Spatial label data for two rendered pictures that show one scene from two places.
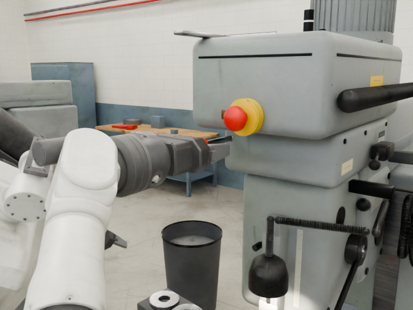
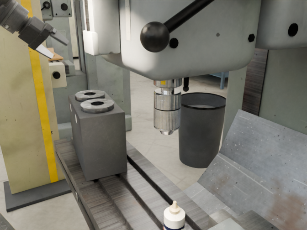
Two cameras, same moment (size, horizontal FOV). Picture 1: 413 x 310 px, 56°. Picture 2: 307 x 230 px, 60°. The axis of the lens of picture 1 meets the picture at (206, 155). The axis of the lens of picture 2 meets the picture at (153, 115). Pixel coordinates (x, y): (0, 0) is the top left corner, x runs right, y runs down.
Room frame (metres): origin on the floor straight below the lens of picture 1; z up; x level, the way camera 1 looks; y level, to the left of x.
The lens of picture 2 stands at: (0.39, -0.34, 1.39)
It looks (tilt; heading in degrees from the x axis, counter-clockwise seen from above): 21 degrees down; 22
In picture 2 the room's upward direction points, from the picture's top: straight up
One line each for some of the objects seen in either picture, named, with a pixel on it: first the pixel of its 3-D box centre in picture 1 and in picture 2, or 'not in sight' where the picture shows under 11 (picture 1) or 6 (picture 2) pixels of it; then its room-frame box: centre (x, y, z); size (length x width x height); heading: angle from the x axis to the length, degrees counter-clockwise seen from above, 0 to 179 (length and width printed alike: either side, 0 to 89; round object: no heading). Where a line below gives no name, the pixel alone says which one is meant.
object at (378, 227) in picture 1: (381, 216); not in sight; (0.65, -0.31, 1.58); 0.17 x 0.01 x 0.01; 151
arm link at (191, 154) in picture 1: (157, 158); not in sight; (0.60, 0.08, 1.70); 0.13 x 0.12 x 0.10; 52
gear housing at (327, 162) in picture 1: (310, 141); not in sight; (0.84, -0.23, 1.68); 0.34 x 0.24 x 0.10; 142
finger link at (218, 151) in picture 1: (219, 152); not in sight; (0.63, -0.02, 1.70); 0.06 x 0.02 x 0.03; 142
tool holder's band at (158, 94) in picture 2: not in sight; (167, 93); (0.80, -0.20, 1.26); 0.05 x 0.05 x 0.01
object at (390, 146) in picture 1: (377, 155); not in sight; (0.77, -0.35, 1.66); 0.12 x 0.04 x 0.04; 142
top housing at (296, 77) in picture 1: (308, 81); not in sight; (0.82, -0.21, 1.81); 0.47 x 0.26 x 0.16; 142
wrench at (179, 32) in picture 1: (220, 37); not in sight; (0.74, -0.03, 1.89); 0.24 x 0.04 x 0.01; 143
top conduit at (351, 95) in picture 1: (385, 94); not in sight; (0.74, -0.34, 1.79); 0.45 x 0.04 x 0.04; 142
